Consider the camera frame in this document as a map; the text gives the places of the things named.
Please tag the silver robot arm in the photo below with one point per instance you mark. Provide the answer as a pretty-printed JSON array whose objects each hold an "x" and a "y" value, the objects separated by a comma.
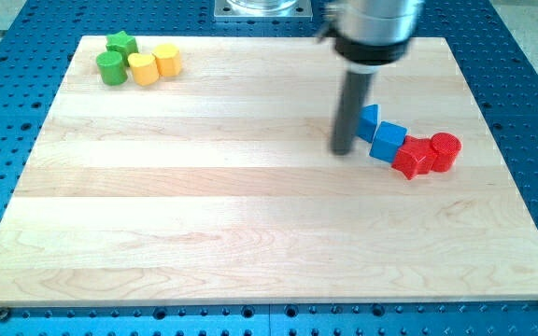
[{"x": 371, "y": 33}]

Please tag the wooden board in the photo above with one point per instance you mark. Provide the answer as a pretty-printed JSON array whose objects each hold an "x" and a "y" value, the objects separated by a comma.
[{"x": 218, "y": 187}]

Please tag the board clamp screw left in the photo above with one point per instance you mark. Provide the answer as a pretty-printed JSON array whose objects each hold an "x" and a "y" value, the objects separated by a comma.
[{"x": 4, "y": 314}]

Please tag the blue triangle block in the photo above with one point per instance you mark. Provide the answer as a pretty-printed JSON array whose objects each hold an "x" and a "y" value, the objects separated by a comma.
[{"x": 368, "y": 122}]

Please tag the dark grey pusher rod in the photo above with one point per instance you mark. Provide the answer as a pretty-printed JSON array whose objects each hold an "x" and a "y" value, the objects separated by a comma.
[{"x": 356, "y": 84}]

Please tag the blue cube block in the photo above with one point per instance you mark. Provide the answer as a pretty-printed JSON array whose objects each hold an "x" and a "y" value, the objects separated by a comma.
[{"x": 389, "y": 137}]

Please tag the red star block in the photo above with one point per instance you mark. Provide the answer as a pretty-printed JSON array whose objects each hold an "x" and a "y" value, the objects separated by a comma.
[{"x": 414, "y": 157}]

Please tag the yellow hexagon block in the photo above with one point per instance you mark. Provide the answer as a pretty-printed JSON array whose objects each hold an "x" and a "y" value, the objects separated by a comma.
[{"x": 168, "y": 60}]

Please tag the yellow heart block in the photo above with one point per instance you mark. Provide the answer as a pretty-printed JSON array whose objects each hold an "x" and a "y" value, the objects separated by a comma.
[{"x": 144, "y": 68}]

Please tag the red cylinder block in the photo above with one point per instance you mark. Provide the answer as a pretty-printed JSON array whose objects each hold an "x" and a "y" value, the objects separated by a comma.
[{"x": 446, "y": 147}]

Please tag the green cylinder block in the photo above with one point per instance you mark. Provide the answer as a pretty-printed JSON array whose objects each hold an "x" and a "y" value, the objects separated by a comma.
[{"x": 111, "y": 67}]

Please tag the green star block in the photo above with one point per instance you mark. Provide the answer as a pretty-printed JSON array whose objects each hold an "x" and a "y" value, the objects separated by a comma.
[{"x": 123, "y": 43}]

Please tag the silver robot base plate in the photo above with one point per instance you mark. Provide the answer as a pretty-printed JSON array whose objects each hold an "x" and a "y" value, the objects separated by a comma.
[{"x": 233, "y": 10}]

